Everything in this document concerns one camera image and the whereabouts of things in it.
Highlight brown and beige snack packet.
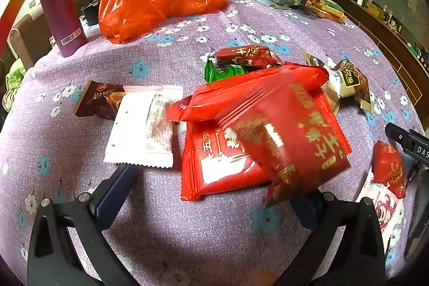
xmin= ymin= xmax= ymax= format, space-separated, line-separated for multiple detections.
xmin=330 ymin=60 xmax=372 ymax=112

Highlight dark brown chocolate packet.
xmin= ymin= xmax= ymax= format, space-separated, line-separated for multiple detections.
xmin=73 ymin=80 xmax=125 ymax=121

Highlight brown sofa chair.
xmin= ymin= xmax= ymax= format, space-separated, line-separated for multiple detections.
xmin=7 ymin=14 xmax=52 ymax=69

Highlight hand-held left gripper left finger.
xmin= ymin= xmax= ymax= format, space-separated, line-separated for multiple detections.
xmin=27 ymin=163 xmax=141 ymax=286

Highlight small red candy packet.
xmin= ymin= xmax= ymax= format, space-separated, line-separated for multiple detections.
xmin=214 ymin=45 xmax=284 ymax=69

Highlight green candy packet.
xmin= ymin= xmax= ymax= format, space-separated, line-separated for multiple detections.
xmin=204 ymin=58 xmax=249 ymax=84

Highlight yellow snack packages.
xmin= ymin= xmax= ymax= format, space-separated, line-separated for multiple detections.
xmin=305 ymin=0 xmax=346 ymax=23

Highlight pink and white snack packet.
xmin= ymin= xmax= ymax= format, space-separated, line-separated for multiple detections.
xmin=356 ymin=170 xmax=404 ymax=241

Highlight red snack packet gold print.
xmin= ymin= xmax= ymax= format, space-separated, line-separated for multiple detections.
xmin=214 ymin=66 xmax=352 ymax=207

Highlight black container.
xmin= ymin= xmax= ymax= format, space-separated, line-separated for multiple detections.
xmin=81 ymin=2 xmax=100 ymax=27

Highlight long red snack packet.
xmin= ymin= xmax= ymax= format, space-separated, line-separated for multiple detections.
xmin=167 ymin=66 xmax=328 ymax=122

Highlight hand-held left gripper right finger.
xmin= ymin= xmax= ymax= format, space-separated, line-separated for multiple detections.
xmin=273 ymin=190 xmax=386 ymax=286

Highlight red packet white window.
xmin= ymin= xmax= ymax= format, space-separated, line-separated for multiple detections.
xmin=181 ymin=120 xmax=270 ymax=203

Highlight purple thermos bottle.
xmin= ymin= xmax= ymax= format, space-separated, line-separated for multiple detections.
xmin=36 ymin=0 xmax=88 ymax=58

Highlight purple floral tablecloth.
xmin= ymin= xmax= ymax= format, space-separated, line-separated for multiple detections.
xmin=0 ymin=0 xmax=426 ymax=286

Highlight wooden sideboard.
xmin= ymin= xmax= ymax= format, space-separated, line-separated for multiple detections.
xmin=320 ymin=0 xmax=429 ymax=131

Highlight small red patterned snack packet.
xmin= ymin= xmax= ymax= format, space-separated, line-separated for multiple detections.
xmin=373 ymin=140 xmax=407 ymax=199

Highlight green jacket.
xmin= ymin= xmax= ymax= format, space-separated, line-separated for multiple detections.
xmin=4 ymin=65 xmax=27 ymax=93

